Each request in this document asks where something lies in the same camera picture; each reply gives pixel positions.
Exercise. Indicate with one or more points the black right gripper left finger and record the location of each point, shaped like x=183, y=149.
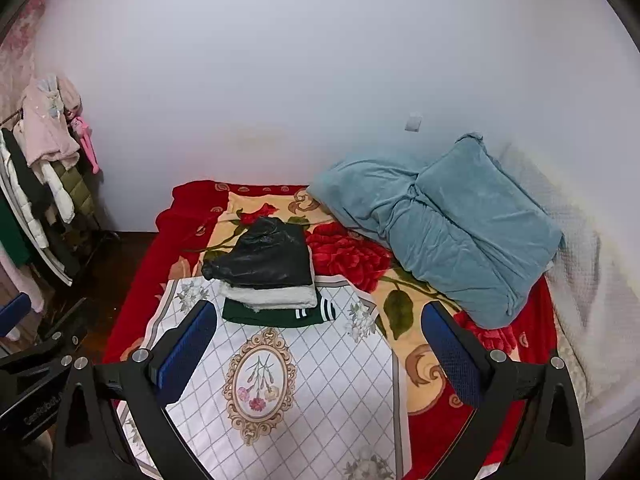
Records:
x=89, y=440

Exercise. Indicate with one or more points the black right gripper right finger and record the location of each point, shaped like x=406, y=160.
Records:
x=548, y=444

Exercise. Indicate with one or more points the dark grey black garment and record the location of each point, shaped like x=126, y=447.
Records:
x=269, y=254

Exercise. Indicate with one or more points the clothes rack with garments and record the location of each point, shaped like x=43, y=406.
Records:
x=49, y=230

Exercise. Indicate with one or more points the white quilted bed sheet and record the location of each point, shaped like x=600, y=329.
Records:
x=596, y=310

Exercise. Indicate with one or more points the green striped folded garment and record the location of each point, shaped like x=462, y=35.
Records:
x=235, y=312

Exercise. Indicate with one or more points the red floral plush blanket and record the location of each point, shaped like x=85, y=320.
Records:
x=192, y=222

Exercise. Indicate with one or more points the white floral checked mat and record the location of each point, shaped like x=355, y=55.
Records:
x=314, y=402

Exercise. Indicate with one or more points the light blue quilt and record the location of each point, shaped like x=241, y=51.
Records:
x=459, y=223

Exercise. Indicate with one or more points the white fleece folded garment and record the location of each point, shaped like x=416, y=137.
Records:
x=273, y=298

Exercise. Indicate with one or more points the white wall socket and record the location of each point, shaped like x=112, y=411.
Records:
x=414, y=122

